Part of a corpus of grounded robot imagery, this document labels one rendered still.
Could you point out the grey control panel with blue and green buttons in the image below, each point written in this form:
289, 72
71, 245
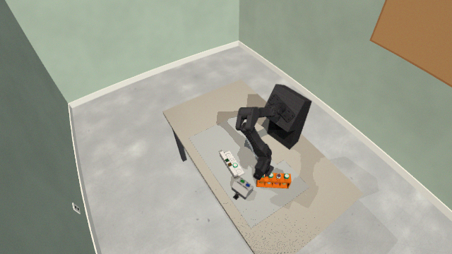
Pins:
242, 188

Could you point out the orange tube holder block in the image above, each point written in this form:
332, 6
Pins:
273, 181

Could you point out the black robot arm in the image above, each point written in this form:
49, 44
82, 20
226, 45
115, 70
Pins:
251, 114

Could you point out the white tray with four round nests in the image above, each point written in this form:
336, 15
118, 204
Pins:
229, 160

